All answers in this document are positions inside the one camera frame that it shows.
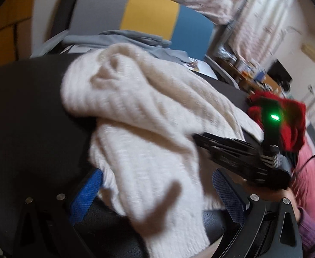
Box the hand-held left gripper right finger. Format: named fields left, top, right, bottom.
left=212, top=168, right=304, bottom=258

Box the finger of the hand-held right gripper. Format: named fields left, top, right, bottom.
left=206, top=150, right=256, bottom=178
left=193, top=132, right=258, bottom=154

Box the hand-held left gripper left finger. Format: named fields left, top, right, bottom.
left=11, top=167, right=104, bottom=258

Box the white knit sweater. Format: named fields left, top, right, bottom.
left=60, top=43, right=264, bottom=258

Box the person's right forearm purple sleeve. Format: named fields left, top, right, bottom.
left=297, top=207, right=315, bottom=258

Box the person's right hand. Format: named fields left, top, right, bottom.
left=244, top=181, right=302, bottom=224

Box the pink cloth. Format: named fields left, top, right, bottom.
left=290, top=137, right=315, bottom=214

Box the red cloth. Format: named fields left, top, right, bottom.
left=247, top=90, right=307, bottom=152

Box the cluttered wooden desk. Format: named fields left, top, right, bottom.
left=216, top=47, right=292, bottom=98

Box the printed paper sheet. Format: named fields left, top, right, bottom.
left=184, top=57, right=215, bottom=74

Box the black monitor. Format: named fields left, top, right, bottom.
left=266, top=58, right=293, bottom=84

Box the white floral curtain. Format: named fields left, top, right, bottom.
left=144, top=0, right=304, bottom=69

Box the light blue-grey garment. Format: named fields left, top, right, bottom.
left=62, top=29, right=191, bottom=65

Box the grey yellow blue chair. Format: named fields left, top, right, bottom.
left=31, top=0, right=241, bottom=90

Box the yellow wardrobe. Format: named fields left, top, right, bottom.
left=0, top=0, right=41, bottom=72

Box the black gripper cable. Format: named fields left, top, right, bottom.
left=290, top=154, right=315, bottom=179

